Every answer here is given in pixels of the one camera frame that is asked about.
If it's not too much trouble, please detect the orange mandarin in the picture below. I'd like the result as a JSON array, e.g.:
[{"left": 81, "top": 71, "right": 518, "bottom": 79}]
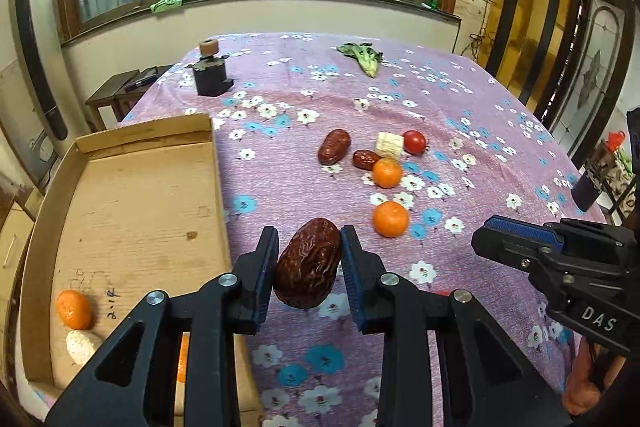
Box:
[
  {"left": 372, "top": 202, "right": 409, "bottom": 239},
  {"left": 177, "top": 332, "right": 190, "bottom": 384},
  {"left": 371, "top": 157, "right": 402, "bottom": 188},
  {"left": 54, "top": 289, "right": 93, "bottom": 331}
]

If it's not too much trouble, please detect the white corn piece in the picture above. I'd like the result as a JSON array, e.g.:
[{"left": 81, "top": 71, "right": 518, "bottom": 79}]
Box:
[
  {"left": 375, "top": 132, "right": 404, "bottom": 160},
  {"left": 66, "top": 329, "right": 102, "bottom": 366}
]

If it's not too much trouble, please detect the large red date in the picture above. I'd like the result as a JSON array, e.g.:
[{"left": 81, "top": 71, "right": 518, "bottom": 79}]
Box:
[
  {"left": 317, "top": 129, "right": 352, "bottom": 166},
  {"left": 273, "top": 218, "right": 342, "bottom": 310}
]

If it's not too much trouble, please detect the person's hand holding gripper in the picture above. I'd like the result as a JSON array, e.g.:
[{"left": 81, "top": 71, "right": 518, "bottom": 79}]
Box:
[{"left": 563, "top": 337, "right": 602, "bottom": 416}]

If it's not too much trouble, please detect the dark cylinder clamp right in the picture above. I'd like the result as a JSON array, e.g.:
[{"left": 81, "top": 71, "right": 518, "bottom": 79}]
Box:
[{"left": 572, "top": 167, "right": 602, "bottom": 211}]

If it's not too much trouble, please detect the cluttered side table right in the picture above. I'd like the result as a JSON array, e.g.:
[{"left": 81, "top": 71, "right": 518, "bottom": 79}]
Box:
[{"left": 586, "top": 131, "right": 638, "bottom": 223}]

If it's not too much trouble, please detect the glass panel door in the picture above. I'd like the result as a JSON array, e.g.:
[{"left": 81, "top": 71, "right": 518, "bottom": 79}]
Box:
[{"left": 540, "top": 0, "right": 636, "bottom": 167}]

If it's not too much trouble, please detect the small red tomato far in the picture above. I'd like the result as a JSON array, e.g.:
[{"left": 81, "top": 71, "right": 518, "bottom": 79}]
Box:
[{"left": 402, "top": 130, "right": 428, "bottom": 156}]

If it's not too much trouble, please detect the purple floral tablecloth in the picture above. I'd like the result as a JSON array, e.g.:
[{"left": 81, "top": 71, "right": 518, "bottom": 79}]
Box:
[{"left": 50, "top": 34, "right": 579, "bottom": 392}]

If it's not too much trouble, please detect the shallow cardboard box tray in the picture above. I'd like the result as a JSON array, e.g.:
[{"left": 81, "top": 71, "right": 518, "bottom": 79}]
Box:
[{"left": 21, "top": 114, "right": 262, "bottom": 426}]

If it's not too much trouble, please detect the small red date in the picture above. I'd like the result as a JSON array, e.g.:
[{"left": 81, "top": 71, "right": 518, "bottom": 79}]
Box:
[{"left": 352, "top": 150, "right": 381, "bottom": 171}]

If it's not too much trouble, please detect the wooden cabinet left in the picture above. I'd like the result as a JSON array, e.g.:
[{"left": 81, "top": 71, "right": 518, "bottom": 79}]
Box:
[{"left": 0, "top": 188, "right": 42, "bottom": 395}]

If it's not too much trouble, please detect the green leafy vegetable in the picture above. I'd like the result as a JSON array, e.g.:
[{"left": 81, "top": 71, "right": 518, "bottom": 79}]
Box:
[{"left": 336, "top": 42, "right": 383, "bottom": 78}]

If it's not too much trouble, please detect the dark wooden stool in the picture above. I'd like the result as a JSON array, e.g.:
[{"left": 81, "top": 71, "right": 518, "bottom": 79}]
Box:
[{"left": 85, "top": 65, "right": 171, "bottom": 132}]

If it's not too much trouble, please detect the white tower air conditioner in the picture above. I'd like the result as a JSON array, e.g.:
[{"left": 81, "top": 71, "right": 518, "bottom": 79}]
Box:
[{"left": 9, "top": 0, "right": 90, "bottom": 156}]

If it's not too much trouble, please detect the black remote on stool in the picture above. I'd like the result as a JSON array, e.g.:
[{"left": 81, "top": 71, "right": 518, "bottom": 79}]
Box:
[{"left": 124, "top": 67, "right": 162, "bottom": 92}]

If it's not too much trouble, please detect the black clamp with wooden knob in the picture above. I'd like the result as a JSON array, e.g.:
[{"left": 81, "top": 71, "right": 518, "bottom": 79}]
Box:
[{"left": 189, "top": 38, "right": 234, "bottom": 98}]

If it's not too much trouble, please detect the green cloth on windowsill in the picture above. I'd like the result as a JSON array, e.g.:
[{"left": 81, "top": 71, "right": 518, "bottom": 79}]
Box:
[{"left": 150, "top": 0, "right": 183, "bottom": 14}]

